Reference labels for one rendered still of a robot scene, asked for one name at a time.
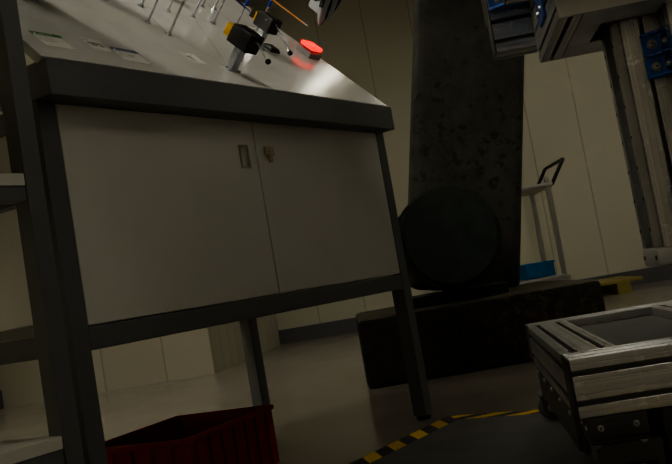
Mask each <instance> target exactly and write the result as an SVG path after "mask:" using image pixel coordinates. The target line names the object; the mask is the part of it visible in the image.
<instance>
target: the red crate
mask: <svg viewBox="0 0 672 464"><path fill-rule="evenodd" d="M272 409H274V405H273V404H269V405H260V406H252V407H244V408H235V409H227V410H219V411H210V412H202V413H194V414H185V415H177V416H174V417H171V418H168V419H165V420H162V421H160V422H157V423H154V424H151V425H148V426H146V427H143V428H140V429H137V430H134V431H131V432H129V433H126V434H123V435H120V436H117V437H114V438H112V439H109V440H106V441H105V445H106V452H107V459H108V464H276V463H278V462H279V461H280V459H279V453H278V447H277V441H276V435H275V429H274V423H273V417H272V411H271V410H272Z"/></svg>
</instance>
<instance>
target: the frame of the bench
mask: <svg viewBox="0 0 672 464"><path fill-rule="evenodd" d="M32 108H33V115H34V122H35V128H36V135H37V142H38V149H39V156H40V163H41V169H42V176H43V183H44V190H45V197H46V203H47V210H48V217H49V224H50V231H51V237H52V244H53V251H54V258H55V265H56V272H57V278H58V285H59V292H60V299H61V306H62V312H63V319H64V326H65V333H66V340H67V347H68V353H69V360H70V367H71V374H72V381H73V387H74V394H75V401H76V408H77V415H78V422H79V428H80V435H81V442H82V449H83V456H84V462H85V464H108V459H107V452H106V445H105V439H104V432H103V425H102V419H101V412H100V405H99V398H98V392H97V385H96V378H95V372H94V365H93V358H92V351H91V350H96V349H102V348H107V347H112V346H117V345H122V344H127V343H132V342H137V341H142V340H147V339H152V338H157V337H162V336H167V335H172V334H177V333H182V332H187V331H192V330H197V329H202V328H207V327H212V326H217V325H223V324H228V323H233V322H238V321H239V324H240V331H241V337H242V343H243V349H244V355H245V361H246V367H247V374H248V380H249V386H250V392H251V398H252V404H253V406H260V405H269V404H270V398H269V392H268V386H267V380H266V374H265V368H264V362H263V356H262V350H261V344H260V338H259V332H258V326H257V319H256V318H258V317H263V316H268V315H273V314H278V313H283V312H288V311H293V310H298V309H303V308H308V307H313V306H318V305H323V304H328V303H333V302H338V301H344V300H349V299H354V298H359V297H364V296H369V295H374V294H379V293H384V292H389V291H392V295H393V301H394V307H395V312H396V318H397V324H398V329H399V335H400V340H401V346H402V352H403V357H404V363H405V369H406V374H407V380H408V386H409V391H410V397H411V402H412V408H413V414H414V416H417V420H427V419H430V418H431V415H430V413H432V412H433V411H432V405H431V400H430V394H429V388H428V383H427V377H426V372H425V366H424V361H423V355H422V349H421V344H420V338H419V333H418V327H417V321H416V316H415V310H414V305H413V299H412V294H411V288H410V282H409V277H408V271H407V266H406V260H405V255H404V249H403V243H402V238H401V232H400V227H399V221H398V216H397V210H396V204H395V199H394V193H393V188H392V182H391V176H390V171H389V165H388V160H387V154H386V149H385V143H384V137H383V133H377V132H375V135H376V141H377V146H378V152H379V158H380V163H381V169H382V174H383V180H384V186H385V191H386V197H387V202H388V208H389V214H390V219H391V225H392V230H393V236H394V242H395V247H396V253H397V258H398V264H399V270H400V273H399V274H394V275H392V276H387V277H382V278H376V279H370V280H364V281H358V282H352V283H346V284H340V285H335V286H329V287H323V288H317V289H311V290H305V291H299V292H293V293H288V294H282V295H276V296H270V297H264V298H258V299H252V300H246V301H240V302H235V303H229V304H223V305H217V306H211V307H205V308H199V309H193V310H188V311H182V312H176V313H170V314H164V315H158V316H152V317H146V318H141V319H135V320H129V321H123V322H117V323H111V324H105V325H99V326H94V327H88V324H87V318H86V311H85V304H84V298H83V291H82V284H81V277H80V271H79V264H78V257H77V251H76V244H75V237H74V230H73V224H72V217H71V210H70V204H69V197H68V190H67V183H66V177H65V170H64V163H63V157H62V150H61V143H60V136H59V130H58V123H57V116H56V109H55V103H54V102H48V101H38V100H36V101H34V102H32ZM32 360H38V355H37V348H36V342H35V337H30V338H25V339H19V340H13V341H8V342H2V343H0V365H6V364H12V363H19V362H25V361H32Z"/></svg>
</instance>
